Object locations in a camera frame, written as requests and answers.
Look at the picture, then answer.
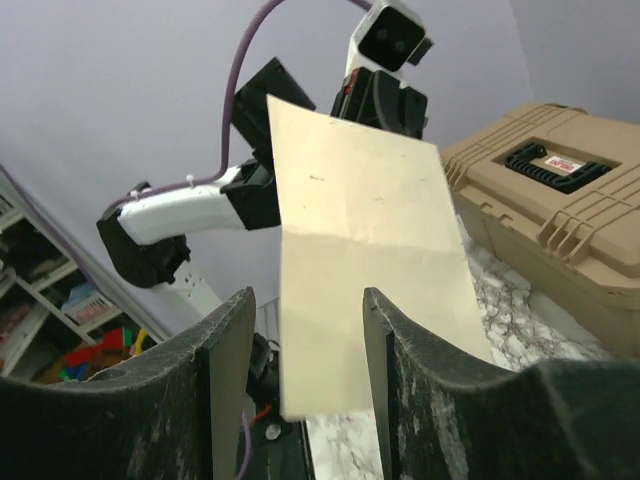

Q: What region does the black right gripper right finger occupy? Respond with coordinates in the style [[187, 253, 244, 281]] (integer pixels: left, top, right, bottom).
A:
[[362, 288, 639, 479]]

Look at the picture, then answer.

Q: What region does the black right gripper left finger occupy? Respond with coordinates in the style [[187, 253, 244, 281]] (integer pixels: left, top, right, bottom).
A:
[[1, 288, 256, 479]]

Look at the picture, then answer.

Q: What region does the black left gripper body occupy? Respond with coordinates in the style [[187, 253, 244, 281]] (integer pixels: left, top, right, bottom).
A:
[[331, 67, 428, 139]]

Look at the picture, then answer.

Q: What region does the beige lined letter paper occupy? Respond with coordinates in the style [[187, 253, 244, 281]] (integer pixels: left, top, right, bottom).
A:
[[268, 97, 491, 419]]

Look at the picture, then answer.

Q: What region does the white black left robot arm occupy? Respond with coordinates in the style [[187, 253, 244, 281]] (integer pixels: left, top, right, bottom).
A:
[[97, 58, 428, 325]]

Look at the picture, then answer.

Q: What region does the white shelf with clutter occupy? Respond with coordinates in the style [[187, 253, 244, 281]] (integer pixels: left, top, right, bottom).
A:
[[1, 177, 166, 384]]

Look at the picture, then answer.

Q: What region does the tan plastic tool case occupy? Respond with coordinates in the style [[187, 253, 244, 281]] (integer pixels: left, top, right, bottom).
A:
[[442, 103, 639, 358]]

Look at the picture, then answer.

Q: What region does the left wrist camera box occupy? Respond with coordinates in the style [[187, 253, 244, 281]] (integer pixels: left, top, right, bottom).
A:
[[345, 1, 433, 81]]

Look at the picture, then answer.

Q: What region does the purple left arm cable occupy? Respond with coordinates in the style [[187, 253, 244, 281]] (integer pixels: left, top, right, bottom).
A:
[[0, 0, 374, 480]]

